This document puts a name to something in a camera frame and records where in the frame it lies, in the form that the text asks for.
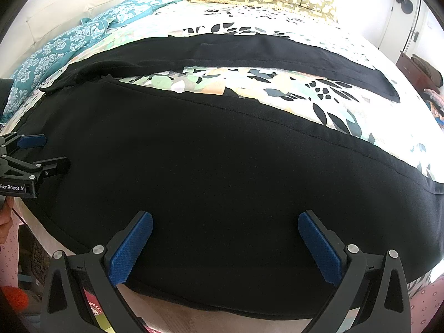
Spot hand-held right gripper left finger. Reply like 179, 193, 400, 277
41, 211, 154, 333

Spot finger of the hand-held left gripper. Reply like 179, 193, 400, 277
0, 132, 48, 162
0, 156, 71, 185

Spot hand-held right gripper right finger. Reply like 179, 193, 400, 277
298, 211, 412, 333

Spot black pants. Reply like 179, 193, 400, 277
19, 33, 444, 320

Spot person's left hand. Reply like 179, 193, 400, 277
0, 211, 14, 241

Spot pink dotted garment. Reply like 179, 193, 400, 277
0, 222, 443, 333

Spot teal damask pillow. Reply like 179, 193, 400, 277
0, 0, 184, 125

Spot orange fluffy object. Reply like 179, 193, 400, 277
6, 286, 29, 312

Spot pale pink mattress side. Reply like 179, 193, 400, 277
117, 282, 314, 333

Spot beige padded headboard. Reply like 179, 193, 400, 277
0, 0, 155, 61

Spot floral leaf print bedsheet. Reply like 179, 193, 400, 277
0, 0, 444, 306

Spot pile of colourful clothes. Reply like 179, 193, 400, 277
421, 88, 444, 127

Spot brown wooden cabinet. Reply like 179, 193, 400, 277
397, 51, 444, 98

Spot brown cloth on cabinet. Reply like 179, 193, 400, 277
411, 54, 444, 88

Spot white door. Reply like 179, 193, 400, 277
377, 0, 428, 64

